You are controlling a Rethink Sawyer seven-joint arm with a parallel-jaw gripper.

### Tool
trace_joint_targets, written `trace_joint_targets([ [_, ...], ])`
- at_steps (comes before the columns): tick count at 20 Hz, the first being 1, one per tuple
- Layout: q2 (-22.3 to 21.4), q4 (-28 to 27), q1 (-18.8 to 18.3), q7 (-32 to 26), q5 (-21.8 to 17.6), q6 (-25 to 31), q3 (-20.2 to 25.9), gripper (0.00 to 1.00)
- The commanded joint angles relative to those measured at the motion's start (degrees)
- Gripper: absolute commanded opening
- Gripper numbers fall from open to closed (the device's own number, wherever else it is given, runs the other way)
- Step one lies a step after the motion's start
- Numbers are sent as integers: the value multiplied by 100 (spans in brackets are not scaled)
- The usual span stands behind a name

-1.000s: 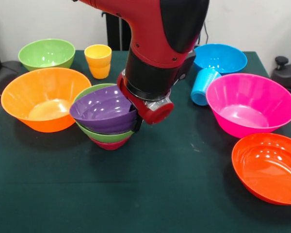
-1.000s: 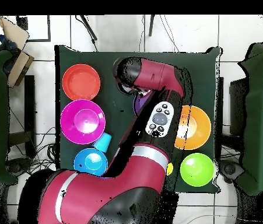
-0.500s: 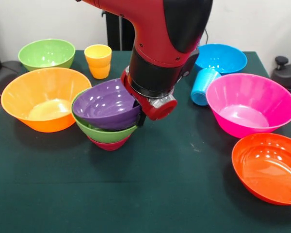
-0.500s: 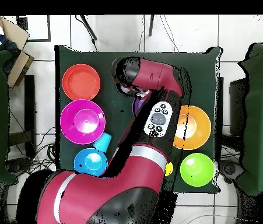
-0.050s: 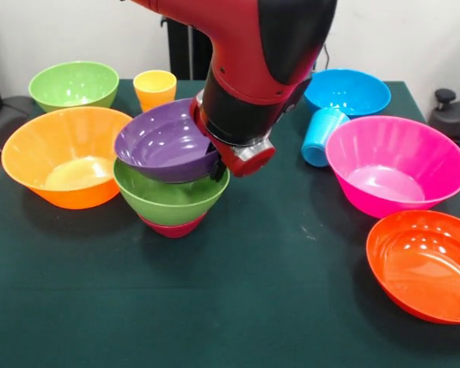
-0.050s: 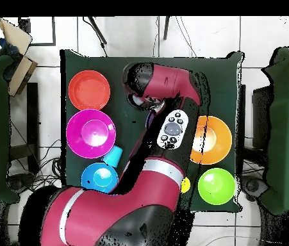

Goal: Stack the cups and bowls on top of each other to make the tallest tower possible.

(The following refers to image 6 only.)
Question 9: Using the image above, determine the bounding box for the yellow cup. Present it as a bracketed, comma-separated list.
[180, 177, 192, 194]

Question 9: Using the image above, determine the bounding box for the black stand base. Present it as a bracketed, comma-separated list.
[6, 172, 35, 192]
[241, 175, 268, 202]

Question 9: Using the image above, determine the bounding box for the large magenta bowl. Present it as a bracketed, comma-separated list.
[66, 109, 117, 160]

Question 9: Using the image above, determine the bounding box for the blue cup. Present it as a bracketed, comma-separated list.
[101, 145, 124, 168]

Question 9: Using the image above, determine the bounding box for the tangle of floor cables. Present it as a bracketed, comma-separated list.
[8, 139, 63, 195]

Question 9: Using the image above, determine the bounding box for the dark green table cloth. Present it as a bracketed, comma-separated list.
[60, 49, 245, 213]

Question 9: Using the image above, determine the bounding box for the cardboard box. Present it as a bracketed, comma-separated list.
[0, 17, 38, 97]

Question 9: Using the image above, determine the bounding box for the large orange bowl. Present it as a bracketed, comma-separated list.
[190, 115, 233, 165]

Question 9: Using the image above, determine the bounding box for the black box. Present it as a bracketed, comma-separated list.
[251, 85, 274, 149]

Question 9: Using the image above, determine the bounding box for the black square floor frame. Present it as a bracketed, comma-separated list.
[18, 16, 57, 47]

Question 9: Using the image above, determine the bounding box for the black tripod leg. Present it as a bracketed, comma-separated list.
[163, 16, 171, 41]
[82, 16, 108, 57]

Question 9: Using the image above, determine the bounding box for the purple bowl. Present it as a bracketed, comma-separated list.
[145, 112, 156, 129]

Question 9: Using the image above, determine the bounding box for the blue bowl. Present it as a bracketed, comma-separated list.
[81, 162, 120, 194]

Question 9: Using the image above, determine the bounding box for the black bench frame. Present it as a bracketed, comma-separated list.
[9, 82, 40, 175]

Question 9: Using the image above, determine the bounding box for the orange-red shallow bowl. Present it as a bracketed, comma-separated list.
[68, 70, 111, 111]

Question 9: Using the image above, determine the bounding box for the green bowl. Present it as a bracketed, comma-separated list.
[197, 167, 236, 206]

